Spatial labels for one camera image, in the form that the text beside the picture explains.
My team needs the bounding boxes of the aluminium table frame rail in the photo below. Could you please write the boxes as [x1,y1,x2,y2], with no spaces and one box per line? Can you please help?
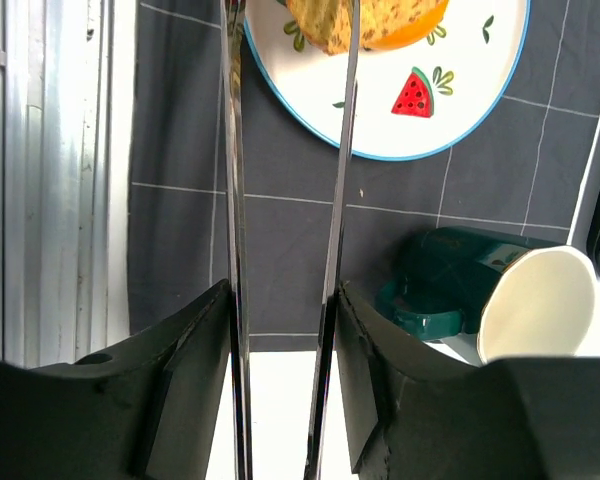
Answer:
[0,0,138,368]

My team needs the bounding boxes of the dark green mug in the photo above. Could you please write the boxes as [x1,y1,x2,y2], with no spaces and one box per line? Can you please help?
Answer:
[375,227,596,363]

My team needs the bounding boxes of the toasted bread slice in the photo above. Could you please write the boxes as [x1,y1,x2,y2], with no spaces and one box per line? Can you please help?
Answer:
[286,0,442,56]

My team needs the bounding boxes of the white strawberry pattern plate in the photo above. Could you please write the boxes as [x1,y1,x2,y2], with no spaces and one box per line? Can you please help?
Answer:
[245,0,531,161]

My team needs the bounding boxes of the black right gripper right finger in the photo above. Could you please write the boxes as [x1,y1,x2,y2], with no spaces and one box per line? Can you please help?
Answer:
[336,285,600,479]

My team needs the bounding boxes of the orange bagel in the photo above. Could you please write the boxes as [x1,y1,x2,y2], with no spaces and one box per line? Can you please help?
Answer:
[366,0,449,51]

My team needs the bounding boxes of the metal serving tongs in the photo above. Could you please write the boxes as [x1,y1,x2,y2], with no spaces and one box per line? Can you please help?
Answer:
[220,1,361,479]

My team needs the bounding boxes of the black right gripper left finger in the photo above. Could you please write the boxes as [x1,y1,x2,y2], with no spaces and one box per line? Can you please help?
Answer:
[0,280,230,479]

